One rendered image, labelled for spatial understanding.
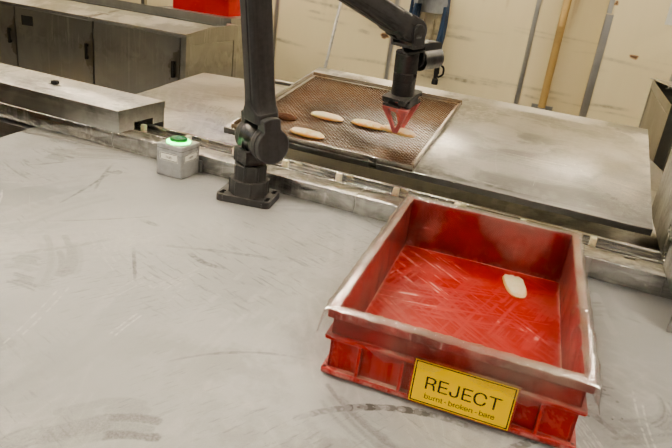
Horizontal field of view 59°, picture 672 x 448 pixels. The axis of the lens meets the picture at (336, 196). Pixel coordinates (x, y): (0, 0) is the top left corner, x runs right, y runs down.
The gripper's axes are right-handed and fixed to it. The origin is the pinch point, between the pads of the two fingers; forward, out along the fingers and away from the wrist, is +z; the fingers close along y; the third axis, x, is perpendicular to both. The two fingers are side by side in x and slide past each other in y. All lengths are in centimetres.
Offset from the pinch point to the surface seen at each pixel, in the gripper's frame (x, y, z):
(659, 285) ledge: -66, -22, 6
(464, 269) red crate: -35, -40, 6
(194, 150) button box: 33, -39, 2
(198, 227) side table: 11, -60, 4
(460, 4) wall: 112, 335, 36
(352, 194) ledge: -5.2, -30.8, 4.2
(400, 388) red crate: -40, -79, -2
